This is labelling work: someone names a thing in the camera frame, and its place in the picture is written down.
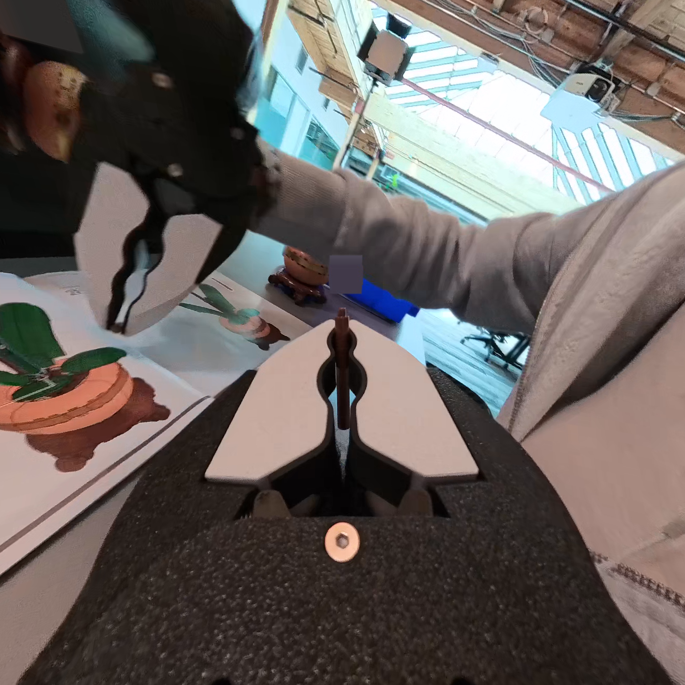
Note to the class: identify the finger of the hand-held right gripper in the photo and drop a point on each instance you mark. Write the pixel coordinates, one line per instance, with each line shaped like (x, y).
(182, 251)
(101, 241)

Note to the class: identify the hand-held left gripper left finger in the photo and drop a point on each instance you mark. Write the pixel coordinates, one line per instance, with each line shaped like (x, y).
(267, 417)

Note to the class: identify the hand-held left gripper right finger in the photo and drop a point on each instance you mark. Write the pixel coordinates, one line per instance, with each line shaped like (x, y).
(412, 417)

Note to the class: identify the dark brown toy stem stick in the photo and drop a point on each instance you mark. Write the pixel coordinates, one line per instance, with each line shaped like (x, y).
(342, 385)

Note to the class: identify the brick-built toy flower pot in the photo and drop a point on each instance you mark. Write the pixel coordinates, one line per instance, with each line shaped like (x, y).
(299, 267)

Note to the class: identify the person's right forearm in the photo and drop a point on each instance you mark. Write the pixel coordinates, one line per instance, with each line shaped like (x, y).
(401, 230)

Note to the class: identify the person's right hand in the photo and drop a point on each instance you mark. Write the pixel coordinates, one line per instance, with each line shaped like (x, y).
(48, 107)

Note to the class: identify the open instruction booklet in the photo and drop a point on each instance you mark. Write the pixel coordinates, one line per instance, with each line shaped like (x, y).
(176, 353)

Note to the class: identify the black office chair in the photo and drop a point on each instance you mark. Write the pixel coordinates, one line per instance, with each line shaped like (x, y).
(497, 345)

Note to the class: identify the large blue plastic bin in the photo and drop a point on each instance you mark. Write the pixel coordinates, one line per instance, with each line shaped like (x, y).
(385, 305)

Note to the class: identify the person's grey hoodie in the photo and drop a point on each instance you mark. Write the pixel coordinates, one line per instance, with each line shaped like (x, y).
(615, 428)

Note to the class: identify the studio light on stand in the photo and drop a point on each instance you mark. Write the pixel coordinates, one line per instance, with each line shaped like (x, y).
(386, 53)

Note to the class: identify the white ceiling device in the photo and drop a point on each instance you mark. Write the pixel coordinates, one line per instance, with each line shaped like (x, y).
(580, 93)

